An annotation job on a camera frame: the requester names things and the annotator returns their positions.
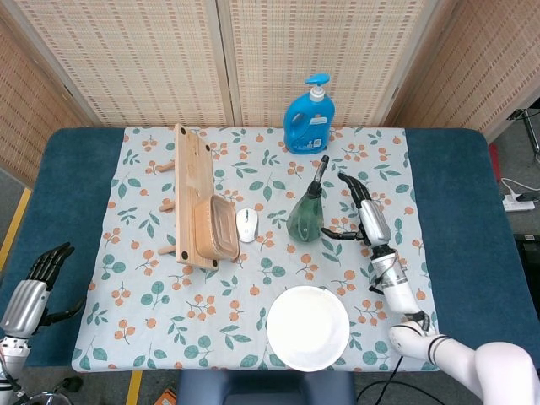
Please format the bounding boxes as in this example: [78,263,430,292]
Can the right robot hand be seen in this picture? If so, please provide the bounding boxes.
[320,170,393,248]

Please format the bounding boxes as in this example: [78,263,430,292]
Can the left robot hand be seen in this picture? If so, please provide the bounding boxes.
[0,242,88,338]

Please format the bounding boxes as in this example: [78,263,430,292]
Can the green spray bottle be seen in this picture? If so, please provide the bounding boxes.
[285,154,331,244]

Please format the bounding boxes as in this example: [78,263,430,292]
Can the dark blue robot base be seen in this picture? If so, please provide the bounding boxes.
[175,370,357,405]

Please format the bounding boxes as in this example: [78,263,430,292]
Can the blue pump detergent bottle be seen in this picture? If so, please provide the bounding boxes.
[283,73,337,155]

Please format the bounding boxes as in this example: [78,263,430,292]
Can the chair base with castors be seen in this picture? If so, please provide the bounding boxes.
[24,376,84,405]

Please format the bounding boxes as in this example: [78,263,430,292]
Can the floral tablecloth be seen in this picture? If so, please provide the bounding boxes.
[70,126,447,373]

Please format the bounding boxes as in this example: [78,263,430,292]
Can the white paper bowl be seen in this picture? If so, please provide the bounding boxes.
[266,285,351,373]

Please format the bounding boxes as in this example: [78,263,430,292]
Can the white computer mouse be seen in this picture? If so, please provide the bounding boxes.
[235,208,259,244]

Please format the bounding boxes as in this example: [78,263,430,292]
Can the red flat object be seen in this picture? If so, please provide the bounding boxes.
[488,143,504,182]

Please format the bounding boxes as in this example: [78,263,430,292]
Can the white power strip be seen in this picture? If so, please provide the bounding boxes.
[501,193,536,213]

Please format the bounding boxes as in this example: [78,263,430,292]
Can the black box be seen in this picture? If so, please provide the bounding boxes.
[513,234,540,296]

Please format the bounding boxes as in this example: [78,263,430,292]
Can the bamboo folding screen panel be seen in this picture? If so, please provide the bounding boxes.
[383,0,540,143]
[217,0,461,127]
[0,0,235,127]
[0,16,88,185]

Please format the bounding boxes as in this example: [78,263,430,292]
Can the wooden board rack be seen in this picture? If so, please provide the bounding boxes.
[158,122,220,271]

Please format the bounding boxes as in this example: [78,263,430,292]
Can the white power cable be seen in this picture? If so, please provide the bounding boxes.
[499,176,525,200]

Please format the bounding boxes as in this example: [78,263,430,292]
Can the black cable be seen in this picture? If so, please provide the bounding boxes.
[357,356,446,405]

